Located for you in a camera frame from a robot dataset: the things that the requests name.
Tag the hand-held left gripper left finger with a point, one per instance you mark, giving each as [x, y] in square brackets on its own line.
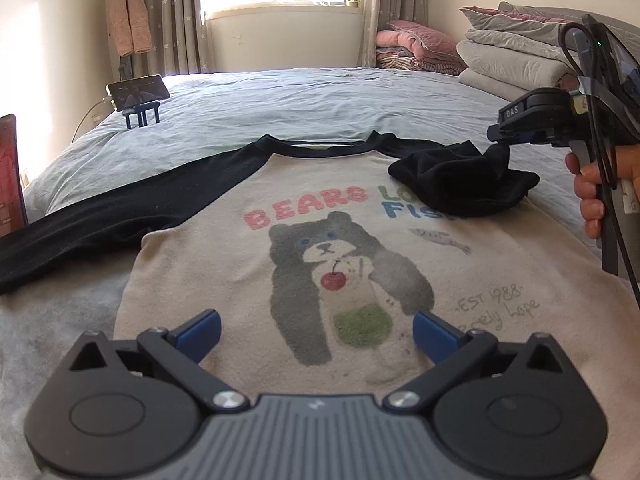
[200, 335]

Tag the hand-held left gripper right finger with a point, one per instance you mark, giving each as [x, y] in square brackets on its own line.
[435, 337]

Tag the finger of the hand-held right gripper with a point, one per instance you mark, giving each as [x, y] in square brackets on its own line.
[520, 136]

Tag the beige sweatshirt with black sleeves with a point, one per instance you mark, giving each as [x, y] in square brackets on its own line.
[225, 270]

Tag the person's right hand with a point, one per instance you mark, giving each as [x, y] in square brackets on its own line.
[587, 195]

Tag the grey folded quilt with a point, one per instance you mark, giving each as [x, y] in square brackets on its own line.
[515, 60]

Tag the grey pillow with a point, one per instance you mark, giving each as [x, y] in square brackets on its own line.
[515, 14]

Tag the striped folded blanket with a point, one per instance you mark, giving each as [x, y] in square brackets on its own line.
[420, 64]

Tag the pink pillow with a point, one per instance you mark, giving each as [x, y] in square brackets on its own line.
[417, 37]

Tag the grey bed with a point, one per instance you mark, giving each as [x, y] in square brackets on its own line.
[300, 100]

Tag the blue phone stand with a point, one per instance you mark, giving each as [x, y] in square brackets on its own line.
[142, 116]

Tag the upright smartphone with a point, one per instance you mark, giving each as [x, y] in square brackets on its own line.
[11, 175]

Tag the landscape smartphone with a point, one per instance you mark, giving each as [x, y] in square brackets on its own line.
[137, 91]

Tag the pink hanging jacket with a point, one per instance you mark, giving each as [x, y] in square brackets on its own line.
[129, 15]

